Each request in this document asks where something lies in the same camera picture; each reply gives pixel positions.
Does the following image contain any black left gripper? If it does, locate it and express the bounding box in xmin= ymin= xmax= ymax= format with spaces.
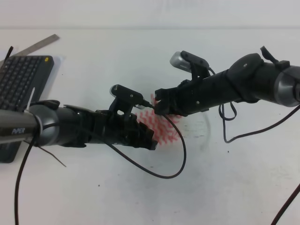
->
xmin=93 ymin=110 xmax=158 ymax=150

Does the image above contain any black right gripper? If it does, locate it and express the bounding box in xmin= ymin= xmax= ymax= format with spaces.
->
xmin=155 ymin=75 xmax=234 ymax=116

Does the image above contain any pink white wavy towel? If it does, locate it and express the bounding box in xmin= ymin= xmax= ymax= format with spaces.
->
xmin=134 ymin=108 xmax=180 ymax=145

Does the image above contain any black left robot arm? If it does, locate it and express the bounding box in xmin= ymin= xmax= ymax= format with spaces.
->
xmin=0 ymin=100 xmax=158 ymax=150

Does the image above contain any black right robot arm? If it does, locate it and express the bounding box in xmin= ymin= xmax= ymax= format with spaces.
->
xmin=154 ymin=47 xmax=300 ymax=117

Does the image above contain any black zip tie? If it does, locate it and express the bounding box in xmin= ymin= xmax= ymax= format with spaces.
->
xmin=14 ymin=103 xmax=67 ymax=225

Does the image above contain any black keyboard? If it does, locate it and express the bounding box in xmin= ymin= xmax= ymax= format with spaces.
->
xmin=0 ymin=56 xmax=54 ymax=163

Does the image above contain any metal ruler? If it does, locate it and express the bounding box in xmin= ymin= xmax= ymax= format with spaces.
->
xmin=0 ymin=34 xmax=60 ymax=67

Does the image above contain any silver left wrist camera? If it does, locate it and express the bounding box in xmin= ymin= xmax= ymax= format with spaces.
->
xmin=109 ymin=84 xmax=154 ymax=113

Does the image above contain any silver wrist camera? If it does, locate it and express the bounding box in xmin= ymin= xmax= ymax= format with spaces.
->
xmin=109 ymin=84 xmax=154 ymax=113
xmin=170 ymin=51 xmax=210 ymax=80

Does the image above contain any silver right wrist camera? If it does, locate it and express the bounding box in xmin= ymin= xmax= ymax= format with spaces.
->
xmin=170 ymin=51 xmax=210 ymax=80

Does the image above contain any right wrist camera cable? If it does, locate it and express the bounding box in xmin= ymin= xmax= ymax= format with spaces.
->
xmin=207 ymin=67 xmax=300 ymax=225

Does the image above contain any black cable tie end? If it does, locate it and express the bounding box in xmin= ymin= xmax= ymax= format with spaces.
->
xmin=4 ymin=46 xmax=14 ymax=61

